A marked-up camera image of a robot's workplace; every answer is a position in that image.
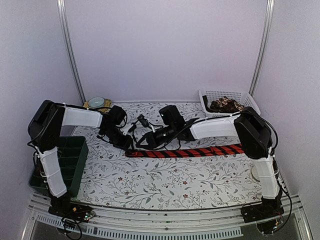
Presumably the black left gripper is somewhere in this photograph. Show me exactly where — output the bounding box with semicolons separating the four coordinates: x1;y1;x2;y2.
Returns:
101;125;135;152

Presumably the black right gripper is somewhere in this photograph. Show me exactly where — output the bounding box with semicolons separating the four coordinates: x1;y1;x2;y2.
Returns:
136;123;177;148

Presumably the red black striped tie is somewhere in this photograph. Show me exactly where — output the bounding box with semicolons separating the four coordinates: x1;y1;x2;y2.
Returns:
124;144;244;159

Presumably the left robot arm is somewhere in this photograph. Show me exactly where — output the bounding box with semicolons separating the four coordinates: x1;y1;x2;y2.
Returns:
27;100;133;198

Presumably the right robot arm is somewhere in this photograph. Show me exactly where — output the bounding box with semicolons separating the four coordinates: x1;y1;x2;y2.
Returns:
136;105;281;218

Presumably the yellow woven coaster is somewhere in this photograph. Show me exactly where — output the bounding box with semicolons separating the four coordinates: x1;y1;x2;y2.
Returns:
83;99;112;108

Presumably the light blue bowl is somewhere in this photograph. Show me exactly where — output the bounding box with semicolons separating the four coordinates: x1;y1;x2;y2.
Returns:
87;96;105;109

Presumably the dark green divided organizer box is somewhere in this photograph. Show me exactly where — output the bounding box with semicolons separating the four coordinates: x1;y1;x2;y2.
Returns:
27;136;89;198

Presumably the floral patterned table mat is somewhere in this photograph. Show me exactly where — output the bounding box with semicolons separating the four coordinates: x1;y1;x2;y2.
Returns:
73;102;266;210

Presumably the brown patterned tie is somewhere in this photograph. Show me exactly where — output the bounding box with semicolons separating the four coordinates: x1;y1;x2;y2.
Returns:
209;96;245;113

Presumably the white perforated plastic basket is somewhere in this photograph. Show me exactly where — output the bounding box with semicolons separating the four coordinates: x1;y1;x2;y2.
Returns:
198;88;261;118

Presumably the white ceramic mug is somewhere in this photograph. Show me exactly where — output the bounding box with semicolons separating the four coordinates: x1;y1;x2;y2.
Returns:
250;166;260;182

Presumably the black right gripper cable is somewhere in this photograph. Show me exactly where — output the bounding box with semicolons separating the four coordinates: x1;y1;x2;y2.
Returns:
128;117;183;148

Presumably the slotted aluminium front rail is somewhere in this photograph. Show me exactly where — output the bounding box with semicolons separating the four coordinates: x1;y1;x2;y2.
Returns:
21;206;313;240

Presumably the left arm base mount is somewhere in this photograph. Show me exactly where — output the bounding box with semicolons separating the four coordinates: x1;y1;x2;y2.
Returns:
48;194;96;239

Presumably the left aluminium frame post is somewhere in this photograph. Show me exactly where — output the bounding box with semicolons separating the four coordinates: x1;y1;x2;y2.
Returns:
56;0;86;104

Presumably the aluminium frame post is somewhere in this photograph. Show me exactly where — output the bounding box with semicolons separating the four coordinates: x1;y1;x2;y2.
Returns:
249;0;275;97
56;0;86;104

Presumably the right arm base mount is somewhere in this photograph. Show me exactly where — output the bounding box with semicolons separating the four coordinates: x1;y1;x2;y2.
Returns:
240;192;293;236

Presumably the right aluminium frame post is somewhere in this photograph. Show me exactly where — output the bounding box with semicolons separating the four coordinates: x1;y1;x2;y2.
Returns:
249;0;275;97

